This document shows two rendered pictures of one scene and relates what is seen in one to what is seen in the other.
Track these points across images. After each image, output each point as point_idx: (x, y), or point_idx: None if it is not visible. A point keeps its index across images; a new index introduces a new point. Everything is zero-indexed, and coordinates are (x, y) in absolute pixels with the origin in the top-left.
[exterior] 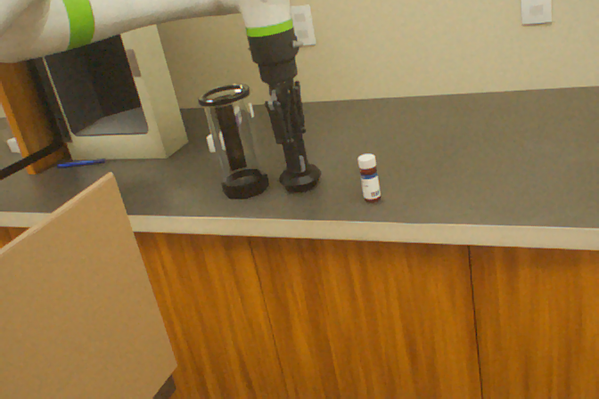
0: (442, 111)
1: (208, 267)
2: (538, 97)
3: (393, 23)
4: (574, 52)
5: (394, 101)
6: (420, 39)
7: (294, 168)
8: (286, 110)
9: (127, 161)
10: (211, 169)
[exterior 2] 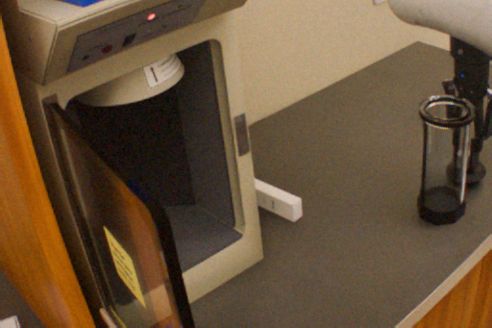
0: (382, 89)
1: (449, 306)
2: (408, 58)
3: (295, 21)
4: (398, 20)
5: (320, 99)
6: (314, 33)
7: (476, 162)
8: (482, 105)
9: (218, 293)
10: (356, 227)
